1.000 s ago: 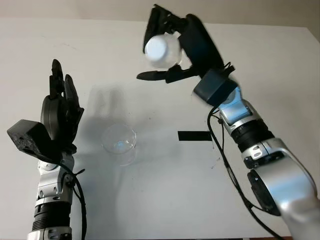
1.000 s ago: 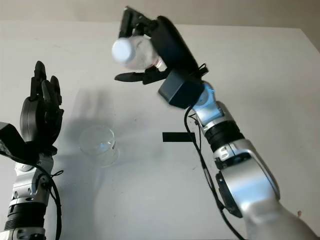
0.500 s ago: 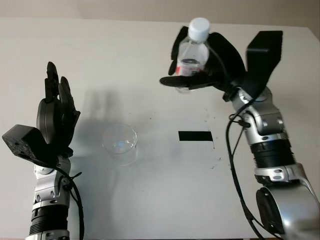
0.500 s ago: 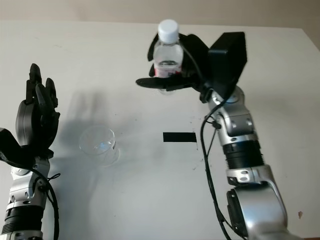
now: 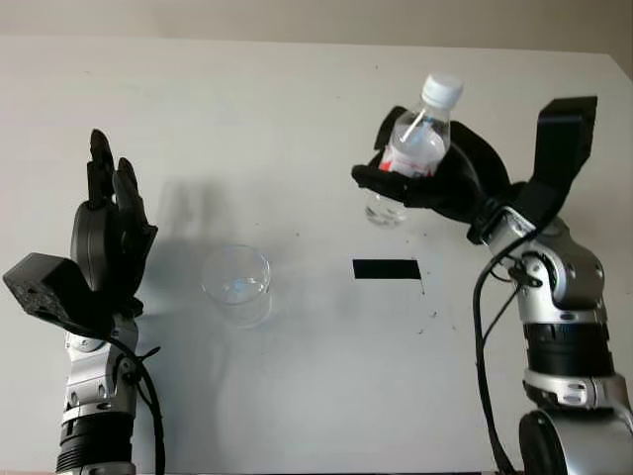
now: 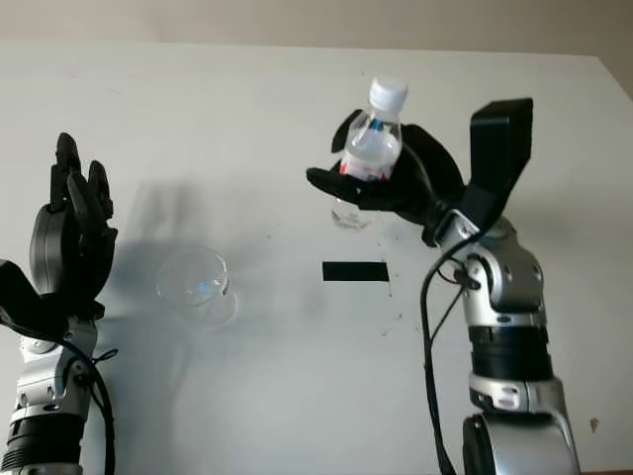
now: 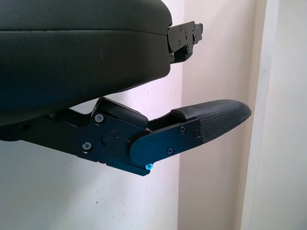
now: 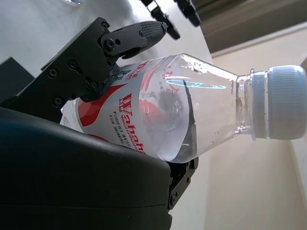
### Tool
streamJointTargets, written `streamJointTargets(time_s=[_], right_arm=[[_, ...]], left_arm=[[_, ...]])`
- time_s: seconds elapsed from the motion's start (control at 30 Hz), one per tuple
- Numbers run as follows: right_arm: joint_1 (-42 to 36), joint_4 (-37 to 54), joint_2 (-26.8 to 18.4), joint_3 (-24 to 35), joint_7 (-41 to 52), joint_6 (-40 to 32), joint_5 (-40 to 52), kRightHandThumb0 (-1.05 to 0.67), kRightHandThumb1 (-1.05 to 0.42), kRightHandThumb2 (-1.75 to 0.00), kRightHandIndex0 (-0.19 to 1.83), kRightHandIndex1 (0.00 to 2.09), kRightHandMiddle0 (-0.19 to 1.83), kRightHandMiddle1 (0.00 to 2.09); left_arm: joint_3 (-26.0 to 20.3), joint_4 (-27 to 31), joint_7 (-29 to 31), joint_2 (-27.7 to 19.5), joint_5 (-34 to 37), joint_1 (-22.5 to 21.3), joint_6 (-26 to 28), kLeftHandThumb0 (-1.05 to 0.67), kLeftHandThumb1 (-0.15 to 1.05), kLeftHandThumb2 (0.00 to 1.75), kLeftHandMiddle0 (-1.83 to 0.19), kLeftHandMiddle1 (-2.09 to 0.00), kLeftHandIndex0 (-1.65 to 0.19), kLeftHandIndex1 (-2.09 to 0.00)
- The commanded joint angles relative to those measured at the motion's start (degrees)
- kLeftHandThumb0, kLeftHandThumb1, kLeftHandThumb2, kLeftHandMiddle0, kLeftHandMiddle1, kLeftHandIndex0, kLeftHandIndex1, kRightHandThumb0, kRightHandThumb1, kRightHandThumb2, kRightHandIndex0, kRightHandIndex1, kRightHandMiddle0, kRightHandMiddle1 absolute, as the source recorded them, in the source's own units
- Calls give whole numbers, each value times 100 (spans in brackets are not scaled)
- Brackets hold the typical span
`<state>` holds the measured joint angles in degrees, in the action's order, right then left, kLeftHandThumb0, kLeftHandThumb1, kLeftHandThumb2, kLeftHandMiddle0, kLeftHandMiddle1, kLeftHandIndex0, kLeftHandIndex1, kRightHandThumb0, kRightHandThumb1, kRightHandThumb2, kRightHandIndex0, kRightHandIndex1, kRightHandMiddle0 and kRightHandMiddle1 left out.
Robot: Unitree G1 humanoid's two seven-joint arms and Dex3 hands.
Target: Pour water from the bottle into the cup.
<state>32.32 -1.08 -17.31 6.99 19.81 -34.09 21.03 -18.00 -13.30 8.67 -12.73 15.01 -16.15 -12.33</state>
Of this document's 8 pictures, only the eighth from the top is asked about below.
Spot clear glass cup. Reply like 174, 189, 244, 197
62, 0, 88, 6

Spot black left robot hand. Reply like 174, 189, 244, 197
141, 0, 202, 40

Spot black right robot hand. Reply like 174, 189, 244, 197
0, 16, 200, 230

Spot clear plastic water bottle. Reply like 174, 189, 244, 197
59, 53, 307, 164

